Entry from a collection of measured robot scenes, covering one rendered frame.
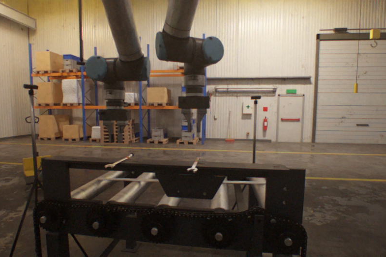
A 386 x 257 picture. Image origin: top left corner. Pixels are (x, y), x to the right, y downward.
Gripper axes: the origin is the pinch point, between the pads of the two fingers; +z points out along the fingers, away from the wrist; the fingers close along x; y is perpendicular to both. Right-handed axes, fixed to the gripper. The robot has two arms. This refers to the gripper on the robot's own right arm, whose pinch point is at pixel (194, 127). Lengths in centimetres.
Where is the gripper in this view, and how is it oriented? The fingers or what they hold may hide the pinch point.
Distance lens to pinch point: 89.6
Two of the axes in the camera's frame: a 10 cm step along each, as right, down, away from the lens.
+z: -0.1, 10.0, 0.9
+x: 9.9, 0.2, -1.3
